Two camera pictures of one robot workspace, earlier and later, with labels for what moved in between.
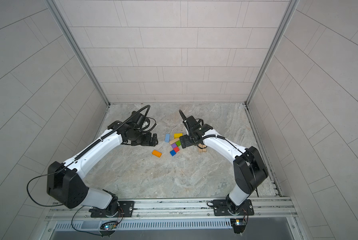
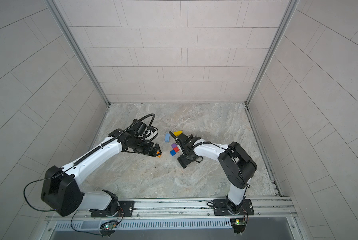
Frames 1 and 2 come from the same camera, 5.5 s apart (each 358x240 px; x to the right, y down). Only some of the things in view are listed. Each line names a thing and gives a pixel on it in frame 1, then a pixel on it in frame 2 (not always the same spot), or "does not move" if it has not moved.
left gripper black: (148, 142) -> (150, 149)
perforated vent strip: (148, 225) does not move
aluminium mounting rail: (184, 208) does not move
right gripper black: (186, 140) -> (182, 161)
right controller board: (239, 225) does not move
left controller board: (108, 226) does not move
